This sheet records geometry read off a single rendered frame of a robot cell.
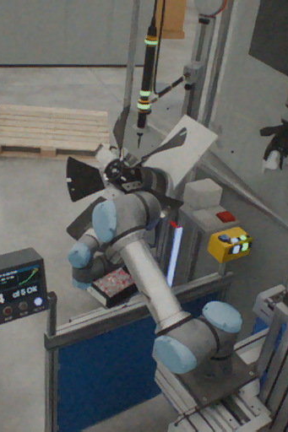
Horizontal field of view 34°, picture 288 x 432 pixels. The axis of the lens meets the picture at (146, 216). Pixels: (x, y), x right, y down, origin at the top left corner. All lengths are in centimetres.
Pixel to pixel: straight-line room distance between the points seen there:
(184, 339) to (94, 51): 660
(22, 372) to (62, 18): 556
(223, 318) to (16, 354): 173
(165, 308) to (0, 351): 173
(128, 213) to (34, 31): 612
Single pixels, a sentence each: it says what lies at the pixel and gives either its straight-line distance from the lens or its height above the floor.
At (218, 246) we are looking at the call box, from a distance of 205.
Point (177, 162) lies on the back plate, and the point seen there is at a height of 120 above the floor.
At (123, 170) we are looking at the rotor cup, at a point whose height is 125.
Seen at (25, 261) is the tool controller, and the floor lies 125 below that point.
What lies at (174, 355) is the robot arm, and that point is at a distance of 133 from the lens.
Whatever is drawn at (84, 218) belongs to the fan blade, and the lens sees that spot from 215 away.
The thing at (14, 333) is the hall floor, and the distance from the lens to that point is 303.
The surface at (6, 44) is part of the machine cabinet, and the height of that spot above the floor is 34.
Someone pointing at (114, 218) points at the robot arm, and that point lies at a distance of 136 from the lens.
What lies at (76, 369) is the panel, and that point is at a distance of 209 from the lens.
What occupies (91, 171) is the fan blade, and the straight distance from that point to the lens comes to 227.
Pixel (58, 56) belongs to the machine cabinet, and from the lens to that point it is 754.
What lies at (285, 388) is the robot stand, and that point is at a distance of 157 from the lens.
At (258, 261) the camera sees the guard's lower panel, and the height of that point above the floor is 70.
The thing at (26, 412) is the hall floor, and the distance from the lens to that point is 269.
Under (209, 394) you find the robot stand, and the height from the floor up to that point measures 104.
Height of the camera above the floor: 223
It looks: 33 degrees down
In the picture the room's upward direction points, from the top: 8 degrees clockwise
